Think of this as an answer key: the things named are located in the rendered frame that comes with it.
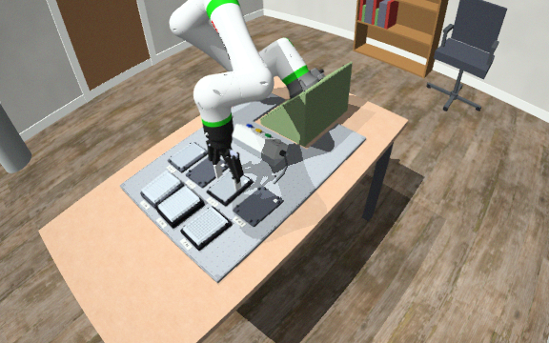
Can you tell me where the white button panel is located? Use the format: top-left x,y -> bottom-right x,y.
233,124 -> 289,184

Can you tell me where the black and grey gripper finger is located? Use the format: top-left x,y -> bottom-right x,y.
219,149 -> 244,192
206,139 -> 223,179

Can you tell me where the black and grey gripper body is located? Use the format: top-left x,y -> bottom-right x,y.
209,136 -> 233,157

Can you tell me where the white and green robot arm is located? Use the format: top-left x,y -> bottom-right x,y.
170,0 -> 325,141

